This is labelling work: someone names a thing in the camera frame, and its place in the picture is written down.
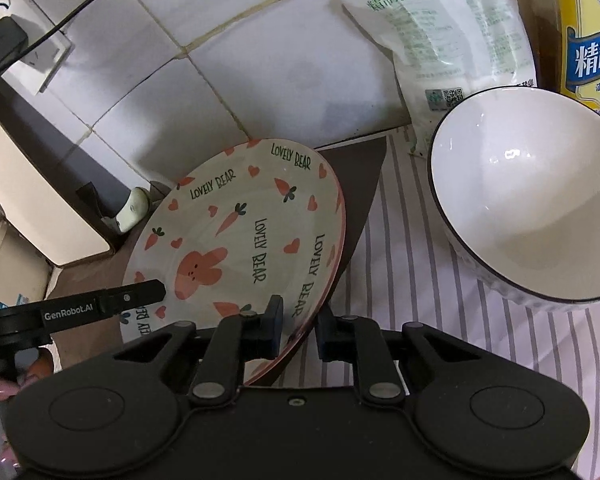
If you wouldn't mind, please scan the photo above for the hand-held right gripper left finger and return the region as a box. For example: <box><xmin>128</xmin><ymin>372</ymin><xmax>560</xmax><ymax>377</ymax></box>
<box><xmin>112</xmin><ymin>295</ymin><xmax>286</xmax><ymax>407</ymax></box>

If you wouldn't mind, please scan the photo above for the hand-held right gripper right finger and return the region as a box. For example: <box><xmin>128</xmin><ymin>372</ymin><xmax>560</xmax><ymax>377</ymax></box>
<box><xmin>316</xmin><ymin>305</ymin><xmax>486</xmax><ymax>408</ymax></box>

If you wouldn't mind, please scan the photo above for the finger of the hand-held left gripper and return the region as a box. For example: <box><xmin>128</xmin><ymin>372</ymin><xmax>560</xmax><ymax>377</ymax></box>
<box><xmin>102</xmin><ymin>280</ymin><xmax>167</xmax><ymax>315</ymax></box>

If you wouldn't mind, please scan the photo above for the carrot print plate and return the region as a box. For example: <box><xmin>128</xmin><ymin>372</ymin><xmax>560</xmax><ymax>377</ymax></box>
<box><xmin>121</xmin><ymin>138</ymin><xmax>347</xmax><ymax>386</ymax></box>

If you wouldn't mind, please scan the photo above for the white ribbed bowl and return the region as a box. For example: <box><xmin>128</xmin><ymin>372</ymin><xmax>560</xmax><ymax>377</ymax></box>
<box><xmin>428</xmin><ymin>86</ymin><xmax>600</xmax><ymax>315</ymax></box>

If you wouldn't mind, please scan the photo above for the person's left hand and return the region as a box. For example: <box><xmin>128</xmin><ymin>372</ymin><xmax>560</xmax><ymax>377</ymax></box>
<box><xmin>0</xmin><ymin>347</ymin><xmax>56</xmax><ymax>403</ymax></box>

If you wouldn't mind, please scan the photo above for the white rice cooker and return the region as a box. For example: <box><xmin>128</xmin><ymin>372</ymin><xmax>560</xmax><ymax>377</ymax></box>
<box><xmin>0</xmin><ymin>200</ymin><xmax>56</xmax><ymax>316</ymax></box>

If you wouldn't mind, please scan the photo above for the striped brown pink tablecloth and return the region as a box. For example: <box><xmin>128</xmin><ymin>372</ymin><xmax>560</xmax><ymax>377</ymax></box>
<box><xmin>55</xmin><ymin>127</ymin><xmax>600</xmax><ymax>480</ymax></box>

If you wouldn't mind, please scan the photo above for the black power adapter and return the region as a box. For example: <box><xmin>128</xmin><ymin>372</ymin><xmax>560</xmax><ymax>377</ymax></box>
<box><xmin>0</xmin><ymin>16</ymin><xmax>29</xmax><ymax>86</ymax></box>

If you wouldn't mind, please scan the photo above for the white salt bag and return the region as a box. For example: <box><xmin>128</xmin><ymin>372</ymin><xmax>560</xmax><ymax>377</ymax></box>
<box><xmin>337</xmin><ymin>0</ymin><xmax>538</xmax><ymax>157</ymax></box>

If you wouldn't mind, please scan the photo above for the yellow label oil bottle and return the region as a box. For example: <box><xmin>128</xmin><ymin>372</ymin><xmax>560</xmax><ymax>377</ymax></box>
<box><xmin>522</xmin><ymin>0</ymin><xmax>600</xmax><ymax>122</ymax></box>

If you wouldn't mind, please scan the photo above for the white wall socket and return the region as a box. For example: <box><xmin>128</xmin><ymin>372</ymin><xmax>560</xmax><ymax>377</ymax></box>
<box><xmin>17</xmin><ymin>10</ymin><xmax>76</xmax><ymax>93</ymax></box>

